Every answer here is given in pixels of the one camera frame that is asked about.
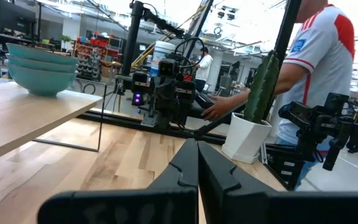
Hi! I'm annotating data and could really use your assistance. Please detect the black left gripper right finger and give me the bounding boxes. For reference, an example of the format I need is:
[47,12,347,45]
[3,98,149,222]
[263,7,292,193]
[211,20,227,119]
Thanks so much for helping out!
[198,141,358,224]

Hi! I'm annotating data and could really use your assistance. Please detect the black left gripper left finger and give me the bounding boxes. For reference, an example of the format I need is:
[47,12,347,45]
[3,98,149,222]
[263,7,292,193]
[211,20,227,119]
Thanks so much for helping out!
[37,138,200,224]

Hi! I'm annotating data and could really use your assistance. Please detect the teal patterned mini bowl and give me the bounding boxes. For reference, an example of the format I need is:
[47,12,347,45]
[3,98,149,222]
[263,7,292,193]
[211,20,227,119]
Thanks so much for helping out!
[5,53,78,74]
[7,63,76,96]
[5,42,79,66]

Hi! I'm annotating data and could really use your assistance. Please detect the person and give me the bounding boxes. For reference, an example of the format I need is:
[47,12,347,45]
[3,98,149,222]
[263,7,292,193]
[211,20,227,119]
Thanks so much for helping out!
[272,0,358,190]
[191,46,214,93]

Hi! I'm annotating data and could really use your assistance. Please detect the person's hand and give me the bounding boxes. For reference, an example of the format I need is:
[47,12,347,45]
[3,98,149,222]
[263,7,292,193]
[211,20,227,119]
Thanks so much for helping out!
[201,95,231,121]

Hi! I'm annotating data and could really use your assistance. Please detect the black box white labels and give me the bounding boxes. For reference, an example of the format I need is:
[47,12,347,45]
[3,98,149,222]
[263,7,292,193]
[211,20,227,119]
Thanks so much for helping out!
[265,145,306,191]

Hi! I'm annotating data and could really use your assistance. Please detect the white canister blue label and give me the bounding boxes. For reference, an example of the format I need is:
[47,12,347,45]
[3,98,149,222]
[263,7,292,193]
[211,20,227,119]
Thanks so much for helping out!
[150,40,177,77]

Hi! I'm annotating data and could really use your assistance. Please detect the black stand pole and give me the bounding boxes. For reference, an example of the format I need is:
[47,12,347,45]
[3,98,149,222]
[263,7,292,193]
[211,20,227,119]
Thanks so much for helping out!
[121,0,186,94]

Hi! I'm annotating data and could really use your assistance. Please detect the cactus in white pot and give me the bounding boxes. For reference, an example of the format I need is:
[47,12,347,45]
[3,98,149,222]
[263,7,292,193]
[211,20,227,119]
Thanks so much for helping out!
[221,49,280,165]

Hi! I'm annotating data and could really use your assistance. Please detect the storage shelves with bins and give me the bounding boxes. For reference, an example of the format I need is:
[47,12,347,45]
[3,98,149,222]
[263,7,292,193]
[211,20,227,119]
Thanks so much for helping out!
[73,30,126,82]

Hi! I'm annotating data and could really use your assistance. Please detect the green potted plant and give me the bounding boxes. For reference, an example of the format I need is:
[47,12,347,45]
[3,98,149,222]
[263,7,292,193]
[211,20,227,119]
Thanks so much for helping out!
[59,34,72,53]

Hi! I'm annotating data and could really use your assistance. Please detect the wooden shelf black metal legs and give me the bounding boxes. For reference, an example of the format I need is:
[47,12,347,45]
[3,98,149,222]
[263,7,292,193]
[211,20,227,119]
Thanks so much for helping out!
[0,79,108,167]

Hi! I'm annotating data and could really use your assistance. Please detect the black monitor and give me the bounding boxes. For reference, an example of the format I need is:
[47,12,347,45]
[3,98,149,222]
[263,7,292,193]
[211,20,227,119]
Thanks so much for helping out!
[0,0,37,35]

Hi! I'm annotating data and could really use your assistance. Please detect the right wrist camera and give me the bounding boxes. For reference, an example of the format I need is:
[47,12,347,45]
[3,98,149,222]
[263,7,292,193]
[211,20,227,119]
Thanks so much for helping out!
[158,58,177,78]

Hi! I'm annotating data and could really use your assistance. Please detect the grey metal corner bracket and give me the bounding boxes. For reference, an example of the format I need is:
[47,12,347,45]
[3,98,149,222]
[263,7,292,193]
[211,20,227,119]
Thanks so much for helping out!
[140,111,158,127]

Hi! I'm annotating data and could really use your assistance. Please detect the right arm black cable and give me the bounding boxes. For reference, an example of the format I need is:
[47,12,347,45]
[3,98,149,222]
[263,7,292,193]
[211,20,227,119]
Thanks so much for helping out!
[174,37,206,78]

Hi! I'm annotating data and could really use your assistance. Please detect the black upright post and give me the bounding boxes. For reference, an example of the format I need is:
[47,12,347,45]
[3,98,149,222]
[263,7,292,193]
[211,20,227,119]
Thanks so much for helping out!
[261,0,303,121]

